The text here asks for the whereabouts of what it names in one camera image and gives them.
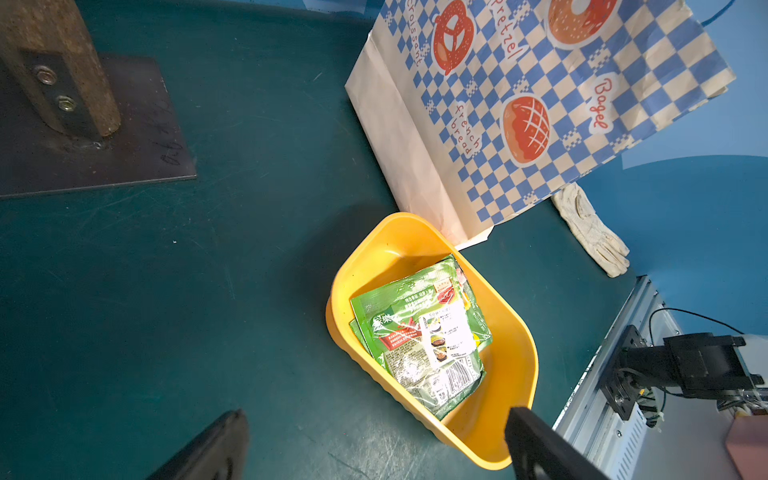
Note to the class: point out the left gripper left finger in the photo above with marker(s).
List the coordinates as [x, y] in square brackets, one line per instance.
[218, 452]

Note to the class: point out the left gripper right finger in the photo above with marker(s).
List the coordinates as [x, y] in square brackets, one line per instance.
[538, 452]

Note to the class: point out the green condiment packet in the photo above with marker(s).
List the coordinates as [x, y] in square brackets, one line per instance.
[366, 334]
[433, 330]

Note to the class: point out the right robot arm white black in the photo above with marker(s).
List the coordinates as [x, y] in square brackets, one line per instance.
[700, 366]

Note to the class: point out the yellow plastic tray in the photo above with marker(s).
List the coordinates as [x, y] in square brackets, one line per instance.
[400, 245]

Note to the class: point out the beige fabric glove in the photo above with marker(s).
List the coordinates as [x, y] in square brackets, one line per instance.
[600, 242]

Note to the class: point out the aluminium front rail frame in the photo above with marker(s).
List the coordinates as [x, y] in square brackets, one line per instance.
[601, 418]

